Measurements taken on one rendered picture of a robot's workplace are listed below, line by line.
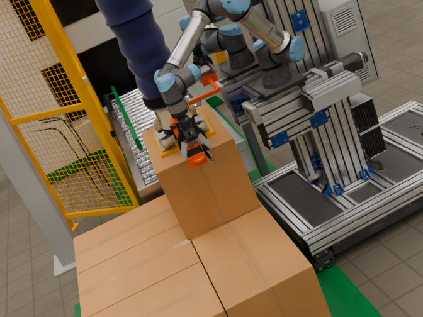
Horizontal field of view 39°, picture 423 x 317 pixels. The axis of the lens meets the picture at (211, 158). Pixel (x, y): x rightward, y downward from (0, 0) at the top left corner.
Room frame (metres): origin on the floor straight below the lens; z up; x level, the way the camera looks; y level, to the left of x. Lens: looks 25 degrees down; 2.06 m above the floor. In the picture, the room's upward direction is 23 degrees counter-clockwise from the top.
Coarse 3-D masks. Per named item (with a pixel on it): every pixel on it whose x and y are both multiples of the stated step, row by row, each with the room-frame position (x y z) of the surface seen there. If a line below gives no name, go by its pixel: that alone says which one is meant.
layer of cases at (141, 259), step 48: (96, 240) 2.90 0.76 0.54; (144, 240) 2.69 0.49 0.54; (192, 240) 2.50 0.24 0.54; (240, 240) 2.33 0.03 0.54; (288, 240) 2.18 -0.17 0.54; (96, 288) 2.44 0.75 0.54; (144, 288) 2.28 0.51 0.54; (192, 288) 2.13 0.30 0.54; (240, 288) 2.00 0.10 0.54; (288, 288) 1.94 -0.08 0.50
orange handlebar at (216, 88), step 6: (210, 78) 3.08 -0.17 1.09; (216, 84) 2.94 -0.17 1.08; (216, 90) 2.87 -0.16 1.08; (198, 96) 2.88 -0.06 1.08; (204, 96) 2.87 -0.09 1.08; (192, 102) 2.87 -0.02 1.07; (174, 120) 2.70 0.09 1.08; (198, 144) 2.33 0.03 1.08; (204, 156) 2.19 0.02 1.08; (198, 162) 2.17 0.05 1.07
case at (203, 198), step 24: (216, 120) 2.83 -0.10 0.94; (216, 144) 2.55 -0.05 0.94; (168, 168) 2.52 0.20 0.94; (216, 168) 2.53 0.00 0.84; (240, 168) 2.54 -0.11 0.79; (168, 192) 2.52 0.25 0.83; (192, 192) 2.52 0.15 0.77; (216, 192) 2.53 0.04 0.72; (240, 192) 2.53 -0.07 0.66; (192, 216) 2.52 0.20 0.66; (216, 216) 2.53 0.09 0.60
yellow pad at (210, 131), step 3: (195, 114) 2.90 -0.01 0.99; (198, 114) 2.95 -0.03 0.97; (201, 114) 2.94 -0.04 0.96; (204, 117) 2.89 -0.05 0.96; (204, 120) 2.84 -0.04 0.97; (207, 120) 2.84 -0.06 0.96; (198, 123) 2.76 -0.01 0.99; (207, 123) 2.79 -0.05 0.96; (207, 126) 2.74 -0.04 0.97; (210, 126) 2.74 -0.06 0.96; (207, 129) 2.71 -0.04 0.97; (210, 129) 2.70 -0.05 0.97; (213, 129) 2.70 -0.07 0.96; (207, 132) 2.69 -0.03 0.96; (210, 132) 2.67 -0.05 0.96; (213, 132) 2.67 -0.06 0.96; (207, 135) 2.66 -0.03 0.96; (210, 135) 2.67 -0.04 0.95
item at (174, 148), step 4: (156, 132) 2.95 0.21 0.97; (160, 132) 2.88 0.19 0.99; (156, 136) 2.89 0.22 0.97; (156, 140) 2.86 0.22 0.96; (156, 144) 2.82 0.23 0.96; (160, 144) 2.78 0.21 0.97; (176, 144) 2.70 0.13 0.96; (160, 148) 2.73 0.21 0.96; (164, 148) 2.70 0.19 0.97; (168, 148) 2.68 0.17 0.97; (172, 148) 2.67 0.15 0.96; (176, 148) 2.66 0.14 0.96; (160, 152) 2.69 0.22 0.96; (164, 152) 2.67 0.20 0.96; (168, 152) 2.65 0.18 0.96; (172, 152) 2.65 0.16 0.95; (164, 156) 2.65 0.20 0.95
